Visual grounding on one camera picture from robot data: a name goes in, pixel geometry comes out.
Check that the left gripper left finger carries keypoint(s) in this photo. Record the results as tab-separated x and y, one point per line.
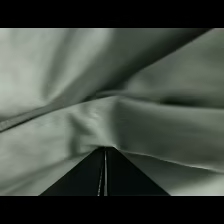
83	180

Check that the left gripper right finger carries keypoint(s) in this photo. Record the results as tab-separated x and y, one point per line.
130	180

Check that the grey-green shirt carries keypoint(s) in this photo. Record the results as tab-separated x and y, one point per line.
110	83

